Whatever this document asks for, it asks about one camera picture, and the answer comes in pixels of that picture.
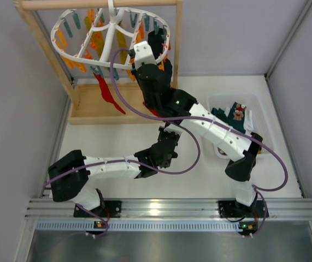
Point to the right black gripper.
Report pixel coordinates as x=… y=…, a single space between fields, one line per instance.
x=157 y=58

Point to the wooden hanger stand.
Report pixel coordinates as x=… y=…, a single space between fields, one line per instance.
x=87 y=104

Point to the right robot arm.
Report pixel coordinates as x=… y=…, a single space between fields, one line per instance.
x=181 y=112

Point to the aluminium rail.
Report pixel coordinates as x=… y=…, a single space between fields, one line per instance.
x=198 y=215

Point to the red sock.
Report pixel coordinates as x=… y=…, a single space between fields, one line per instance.
x=152 y=107
x=106 y=93

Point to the white round clip hanger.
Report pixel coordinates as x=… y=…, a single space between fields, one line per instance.
x=87 y=44

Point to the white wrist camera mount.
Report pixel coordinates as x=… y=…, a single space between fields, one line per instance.
x=142 y=54

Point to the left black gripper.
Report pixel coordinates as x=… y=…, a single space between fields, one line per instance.
x=168 y=135

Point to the white plastic basket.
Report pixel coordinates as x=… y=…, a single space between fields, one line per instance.
x=255 y=117

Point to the green christmas sock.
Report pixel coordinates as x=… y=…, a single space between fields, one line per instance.
x=233 y=116

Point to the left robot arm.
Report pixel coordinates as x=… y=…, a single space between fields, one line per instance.
x=75 y=177

